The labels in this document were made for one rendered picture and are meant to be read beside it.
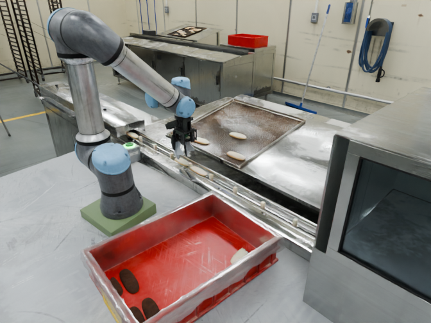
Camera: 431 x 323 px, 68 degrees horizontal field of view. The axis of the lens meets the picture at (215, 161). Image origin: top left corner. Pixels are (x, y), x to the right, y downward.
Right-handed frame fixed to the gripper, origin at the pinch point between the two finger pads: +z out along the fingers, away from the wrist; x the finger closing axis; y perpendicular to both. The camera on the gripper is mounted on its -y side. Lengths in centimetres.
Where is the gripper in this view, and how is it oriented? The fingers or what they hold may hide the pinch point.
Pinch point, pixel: (181, 154)
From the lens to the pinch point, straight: 147.8
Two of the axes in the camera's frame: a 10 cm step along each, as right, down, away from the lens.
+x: 7.3, -3.1, 6.0
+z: 0.0, 8.9, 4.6
